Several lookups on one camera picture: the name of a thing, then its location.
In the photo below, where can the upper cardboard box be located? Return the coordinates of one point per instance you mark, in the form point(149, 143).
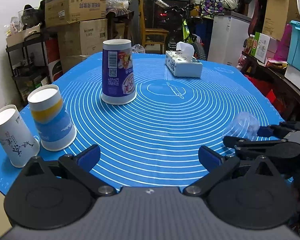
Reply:
point(62, 12)

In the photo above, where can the tall cardboard box right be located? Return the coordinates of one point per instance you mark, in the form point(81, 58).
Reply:
point(278, 14)

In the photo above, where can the pink plastic bag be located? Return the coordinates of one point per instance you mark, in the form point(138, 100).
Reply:
point(282, 51)

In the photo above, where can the white chest freezer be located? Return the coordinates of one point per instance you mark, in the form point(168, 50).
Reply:
point(229, 33)

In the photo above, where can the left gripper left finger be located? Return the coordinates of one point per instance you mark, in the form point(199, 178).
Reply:
point(78, 168)

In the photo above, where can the wooden chair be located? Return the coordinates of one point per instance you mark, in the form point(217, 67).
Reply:
point(151, 36)

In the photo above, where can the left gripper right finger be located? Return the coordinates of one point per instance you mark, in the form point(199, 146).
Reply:
point(219, 167)

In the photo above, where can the black metal shelf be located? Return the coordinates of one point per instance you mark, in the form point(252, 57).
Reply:
point(34, 60)

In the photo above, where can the green white product box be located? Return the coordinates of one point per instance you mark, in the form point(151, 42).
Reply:
point(260, 46)

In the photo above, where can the lower cardboard box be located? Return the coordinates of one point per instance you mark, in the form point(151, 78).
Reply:
point(82, 38)

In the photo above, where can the pack of water bottles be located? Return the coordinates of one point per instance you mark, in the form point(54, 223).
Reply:
point(117, 4)

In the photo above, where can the black bicycle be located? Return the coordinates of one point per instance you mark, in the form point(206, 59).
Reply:
point(181, 27)

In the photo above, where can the floral fabric bag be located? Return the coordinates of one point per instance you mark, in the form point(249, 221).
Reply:
point(211, 8)

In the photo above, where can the white tissue box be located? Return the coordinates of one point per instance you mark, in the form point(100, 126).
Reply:
point(182, 62)

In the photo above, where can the yellow blue paper cup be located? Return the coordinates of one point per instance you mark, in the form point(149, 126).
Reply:
point(53, 122)

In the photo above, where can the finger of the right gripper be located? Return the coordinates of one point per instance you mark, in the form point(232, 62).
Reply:
point(280, 130)
point(242, 144)

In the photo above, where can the clear plastic cup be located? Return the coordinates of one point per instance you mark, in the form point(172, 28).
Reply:
point(244, 125)

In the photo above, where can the dark wooden side table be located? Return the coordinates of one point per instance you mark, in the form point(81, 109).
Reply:
point(281, 93)

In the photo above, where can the blue silicone baking mat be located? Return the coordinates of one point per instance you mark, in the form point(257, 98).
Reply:
point(154, 140)

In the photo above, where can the white calligraphy paper cup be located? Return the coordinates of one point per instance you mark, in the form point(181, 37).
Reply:
point(16, 139)

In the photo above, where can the blue purple paper cup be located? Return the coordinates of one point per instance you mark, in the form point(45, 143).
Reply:
point(118, 85)

